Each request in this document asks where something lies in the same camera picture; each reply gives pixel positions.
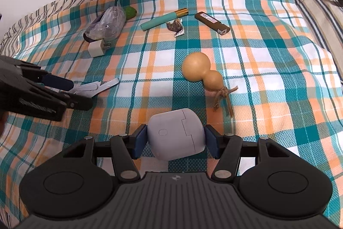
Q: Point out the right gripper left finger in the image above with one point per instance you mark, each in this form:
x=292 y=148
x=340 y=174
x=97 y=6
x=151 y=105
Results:
x=125 y=149

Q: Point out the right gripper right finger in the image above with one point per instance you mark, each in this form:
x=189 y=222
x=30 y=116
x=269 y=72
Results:
x=225 y=148

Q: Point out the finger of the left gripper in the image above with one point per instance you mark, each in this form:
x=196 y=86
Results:
x=74 y=101
x=56 y=82

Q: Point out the white nail clipper tool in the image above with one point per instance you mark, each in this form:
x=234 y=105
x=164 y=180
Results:
x=93 y=88

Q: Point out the white earbuds case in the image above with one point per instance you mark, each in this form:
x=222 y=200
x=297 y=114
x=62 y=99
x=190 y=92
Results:
x=176 y=134

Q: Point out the white plug adapter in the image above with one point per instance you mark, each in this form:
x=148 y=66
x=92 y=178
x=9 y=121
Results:
x=98 y=48

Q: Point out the dark purple cylinder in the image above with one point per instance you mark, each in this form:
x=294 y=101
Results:
x=96 y=30

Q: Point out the clear plastic bag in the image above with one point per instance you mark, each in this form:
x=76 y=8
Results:
x=114 y=18

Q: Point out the tan gourd ornament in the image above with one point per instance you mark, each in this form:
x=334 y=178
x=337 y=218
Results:
x=197 y=67

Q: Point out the plaid teal orange blanket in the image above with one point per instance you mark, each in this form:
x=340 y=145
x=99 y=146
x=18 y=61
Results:
x=288 y=87

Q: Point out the green leaf piece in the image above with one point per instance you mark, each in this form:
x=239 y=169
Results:
x=130 y=12

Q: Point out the small seashell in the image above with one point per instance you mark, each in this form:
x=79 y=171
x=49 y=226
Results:
x=176 y=26

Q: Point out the teal gold-capped tube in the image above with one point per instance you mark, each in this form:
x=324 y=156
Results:
x=156 y=21

